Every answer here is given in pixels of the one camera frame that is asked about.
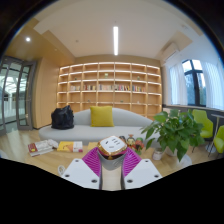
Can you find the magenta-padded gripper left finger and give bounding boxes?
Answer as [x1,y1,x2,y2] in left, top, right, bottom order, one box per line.
[61,147,103,190]

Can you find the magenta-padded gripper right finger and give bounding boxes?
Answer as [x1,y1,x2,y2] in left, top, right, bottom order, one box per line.
[122,147,163,191]

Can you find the small white jar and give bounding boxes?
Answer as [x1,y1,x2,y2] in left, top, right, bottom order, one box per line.
[152,148,164,162]

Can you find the tan flat book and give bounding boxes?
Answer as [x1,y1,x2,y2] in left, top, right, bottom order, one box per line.
[87,141,100,151]

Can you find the yellow book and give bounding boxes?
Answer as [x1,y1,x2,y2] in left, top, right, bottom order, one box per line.
[56,140,84,154]

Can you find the colourful figurine set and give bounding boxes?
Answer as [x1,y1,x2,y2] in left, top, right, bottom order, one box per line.
[118,133,146,156]

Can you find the light grey curved sofa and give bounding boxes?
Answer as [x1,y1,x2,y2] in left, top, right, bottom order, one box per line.
[38,107,158,146]

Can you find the red and white book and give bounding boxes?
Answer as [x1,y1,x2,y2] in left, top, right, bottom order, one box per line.
[27,139,59,158]

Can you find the green potted plant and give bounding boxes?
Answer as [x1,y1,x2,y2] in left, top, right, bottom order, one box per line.
[140,109,205,163]

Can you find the black bag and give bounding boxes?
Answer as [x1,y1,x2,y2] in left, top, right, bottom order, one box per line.
[50,105,75,131]

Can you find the yellow cushion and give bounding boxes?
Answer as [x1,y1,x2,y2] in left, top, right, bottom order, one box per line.
[89,105,115,128]

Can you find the grey framed glass door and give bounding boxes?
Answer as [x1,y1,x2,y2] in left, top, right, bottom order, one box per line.
[0,55,37,134]

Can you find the dark framed window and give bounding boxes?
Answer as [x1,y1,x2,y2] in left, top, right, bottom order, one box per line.
[181,59,208,107]

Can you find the linear ceiling light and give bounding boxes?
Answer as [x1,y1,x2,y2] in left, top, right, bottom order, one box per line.
[112,25,119,56]

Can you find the wooden wall shelf unit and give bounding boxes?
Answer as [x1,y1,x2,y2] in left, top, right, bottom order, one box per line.
[56,61,163,118]

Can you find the white wall air conditioner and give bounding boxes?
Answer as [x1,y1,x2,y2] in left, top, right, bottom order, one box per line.
[161,42,181,63]

